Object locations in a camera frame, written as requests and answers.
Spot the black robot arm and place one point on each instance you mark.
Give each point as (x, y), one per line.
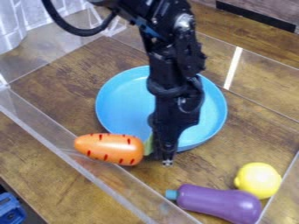
(166, 26)

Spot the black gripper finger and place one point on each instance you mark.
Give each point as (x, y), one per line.
(155, 144)
(167, 137)

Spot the purple toy eggplant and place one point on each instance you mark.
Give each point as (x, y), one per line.
(233, 205)

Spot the orange toy carrot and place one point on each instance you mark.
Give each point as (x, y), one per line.
(115, 148)

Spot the yellow toy lemon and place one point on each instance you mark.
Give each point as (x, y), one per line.
(258, 178)

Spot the dark baseboard strip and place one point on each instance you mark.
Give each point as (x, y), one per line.
(257, 16)

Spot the blue plastic object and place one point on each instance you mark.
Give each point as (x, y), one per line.
(13, 213)

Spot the blue round tray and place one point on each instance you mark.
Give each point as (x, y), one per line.
(125, 104)

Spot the white grid curtain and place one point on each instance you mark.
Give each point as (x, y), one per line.
(23, 15)

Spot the clear acrylic enclosure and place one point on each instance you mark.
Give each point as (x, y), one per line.
(50, 79)

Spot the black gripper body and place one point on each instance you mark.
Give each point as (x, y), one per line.
(178, 112)

